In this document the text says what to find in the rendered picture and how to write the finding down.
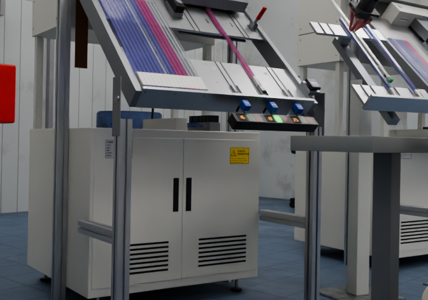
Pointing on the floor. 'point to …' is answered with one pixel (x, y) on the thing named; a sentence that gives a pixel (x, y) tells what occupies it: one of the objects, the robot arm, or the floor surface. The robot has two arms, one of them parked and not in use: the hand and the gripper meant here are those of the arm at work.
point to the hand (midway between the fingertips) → (352, 28)
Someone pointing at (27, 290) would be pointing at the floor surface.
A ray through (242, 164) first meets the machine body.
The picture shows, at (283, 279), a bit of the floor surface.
